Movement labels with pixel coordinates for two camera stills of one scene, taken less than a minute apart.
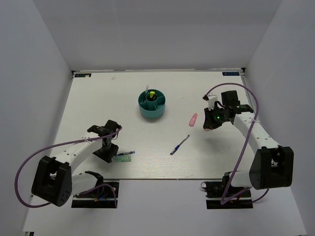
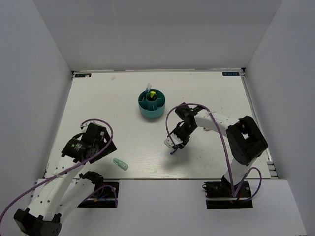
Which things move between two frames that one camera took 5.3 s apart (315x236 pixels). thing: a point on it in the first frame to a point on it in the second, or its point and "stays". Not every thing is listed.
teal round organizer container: [152, 103] stays
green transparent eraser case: [124, 158] to [122, 165]
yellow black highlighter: [151, 94] stays
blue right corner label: [230, 73] stays
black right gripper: [209, 123] to [184, 140]
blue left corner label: [82, 74] stays
